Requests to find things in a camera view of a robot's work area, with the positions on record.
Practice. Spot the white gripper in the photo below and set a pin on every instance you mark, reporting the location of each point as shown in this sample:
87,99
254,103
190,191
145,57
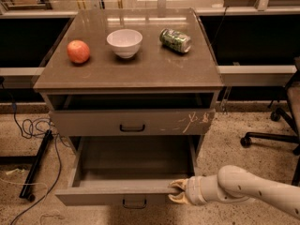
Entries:
192,189

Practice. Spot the grey drawer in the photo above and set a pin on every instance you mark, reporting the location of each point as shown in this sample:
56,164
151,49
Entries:
128,114
131,171

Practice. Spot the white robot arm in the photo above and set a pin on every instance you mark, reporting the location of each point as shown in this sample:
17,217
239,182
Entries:
233,184

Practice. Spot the grey drawer cabinet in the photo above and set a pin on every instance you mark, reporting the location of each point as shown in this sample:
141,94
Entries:
154,69

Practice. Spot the black stand leg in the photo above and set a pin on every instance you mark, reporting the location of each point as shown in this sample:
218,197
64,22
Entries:
33,161

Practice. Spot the green soda can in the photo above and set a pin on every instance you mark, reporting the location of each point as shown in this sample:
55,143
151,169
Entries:
175,40

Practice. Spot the white bowl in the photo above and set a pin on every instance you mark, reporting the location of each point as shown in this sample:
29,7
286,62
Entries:
125,43

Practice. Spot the red apple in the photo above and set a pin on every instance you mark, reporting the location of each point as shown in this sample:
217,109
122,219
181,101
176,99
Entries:
78,51

